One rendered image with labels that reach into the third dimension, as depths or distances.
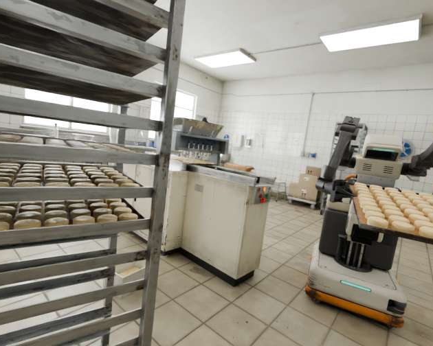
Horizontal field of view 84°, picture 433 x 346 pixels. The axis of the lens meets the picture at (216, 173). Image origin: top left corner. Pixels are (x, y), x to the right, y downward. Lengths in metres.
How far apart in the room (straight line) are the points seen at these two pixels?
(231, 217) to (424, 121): 4.52
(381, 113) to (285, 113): 1.98
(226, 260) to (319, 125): 4.52
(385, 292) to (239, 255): 1.01
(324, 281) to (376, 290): 0.33
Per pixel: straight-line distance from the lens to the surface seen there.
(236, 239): 1.96
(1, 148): 0.63
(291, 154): 6.16
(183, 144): 2.30
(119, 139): 1.07
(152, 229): 0.69
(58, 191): 0.64
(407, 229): 0.83
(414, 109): 5.81
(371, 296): 2.16
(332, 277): 2.11
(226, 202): 1.97
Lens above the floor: 1.11
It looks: 7 degrees down
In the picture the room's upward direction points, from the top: 7 degrees clockwise
